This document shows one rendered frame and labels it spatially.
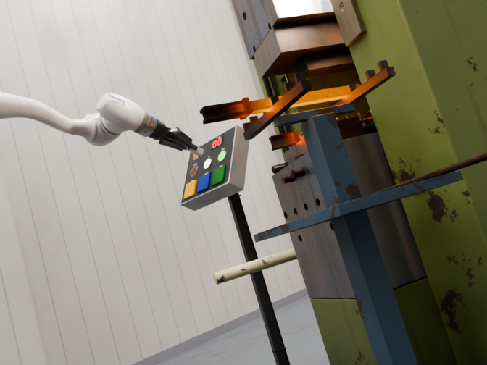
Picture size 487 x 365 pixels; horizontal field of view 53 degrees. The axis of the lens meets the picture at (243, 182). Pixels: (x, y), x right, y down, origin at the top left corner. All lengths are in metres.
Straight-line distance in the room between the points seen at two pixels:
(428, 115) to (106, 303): 3.28
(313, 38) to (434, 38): 0.48
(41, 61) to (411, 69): 3.67
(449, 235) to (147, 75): 4.11
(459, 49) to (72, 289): 3.31
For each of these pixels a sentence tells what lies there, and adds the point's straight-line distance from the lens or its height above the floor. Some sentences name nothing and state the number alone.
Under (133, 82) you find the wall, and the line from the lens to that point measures 4.96.
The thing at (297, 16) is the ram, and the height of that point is 1.37.
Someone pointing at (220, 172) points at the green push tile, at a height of 1.02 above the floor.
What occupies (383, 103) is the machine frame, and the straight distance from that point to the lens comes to 1.47.
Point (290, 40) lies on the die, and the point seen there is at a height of 1.31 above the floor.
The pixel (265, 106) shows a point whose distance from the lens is 1.07.
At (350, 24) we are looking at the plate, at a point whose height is 1.23.
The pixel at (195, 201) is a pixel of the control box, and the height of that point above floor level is 0.95.
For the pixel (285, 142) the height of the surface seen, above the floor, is 0.99.
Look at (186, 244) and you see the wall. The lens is 4.66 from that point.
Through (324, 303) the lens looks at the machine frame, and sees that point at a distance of 1.65.
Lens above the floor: 0.69
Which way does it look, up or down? 8 degrees up
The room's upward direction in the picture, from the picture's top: 17 degrees counter-clockwise
